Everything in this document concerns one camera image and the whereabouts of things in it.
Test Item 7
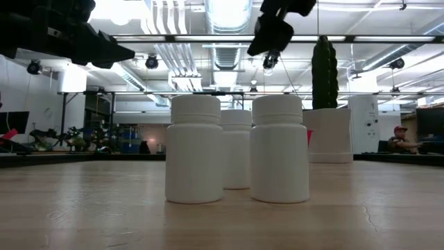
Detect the white pill bottle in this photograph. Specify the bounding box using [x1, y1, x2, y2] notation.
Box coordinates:
[164, 94, 224, 205]
[219, 109, 253, 190]
[250, 94, 311, 204]

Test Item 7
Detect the red flat strip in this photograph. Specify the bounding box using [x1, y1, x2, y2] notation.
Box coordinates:
[0, 127, 18, 145]

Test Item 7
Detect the black aluminium table frame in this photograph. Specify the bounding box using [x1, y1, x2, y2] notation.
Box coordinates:
[0, 151, 444, 169]

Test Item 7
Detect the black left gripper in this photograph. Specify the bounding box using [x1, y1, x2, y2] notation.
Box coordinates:
[20, 0, 136, 69]

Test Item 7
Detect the white hexagonal plant pot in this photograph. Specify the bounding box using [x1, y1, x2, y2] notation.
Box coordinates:
[302, 108, 355, 165]

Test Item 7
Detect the person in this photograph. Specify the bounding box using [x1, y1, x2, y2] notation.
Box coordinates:
[387, 124, 422, 155]

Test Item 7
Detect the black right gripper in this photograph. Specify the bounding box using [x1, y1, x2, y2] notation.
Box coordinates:
[246, 0, 318, 58]

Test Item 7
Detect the hanging black spotlight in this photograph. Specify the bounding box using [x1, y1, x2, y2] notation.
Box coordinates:
[262, 49, 282, 70]
[26, 59, 43, 76]
[388, 56, 406, 71]
[144, 53, 160, 70]

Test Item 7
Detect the tall green cactus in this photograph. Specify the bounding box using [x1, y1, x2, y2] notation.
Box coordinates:
[310, 35, 339, 110]

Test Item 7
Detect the black monitor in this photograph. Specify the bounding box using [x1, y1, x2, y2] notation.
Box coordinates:
[416, 107, 444, 140]
[0, 110, 31, 136]

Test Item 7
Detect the small green potted plant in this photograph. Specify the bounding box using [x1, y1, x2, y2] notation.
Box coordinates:
[67, 126, 86, 153]

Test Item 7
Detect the white column with sockets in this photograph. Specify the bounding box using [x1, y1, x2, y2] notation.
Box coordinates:
[347, 94, 379, 155]

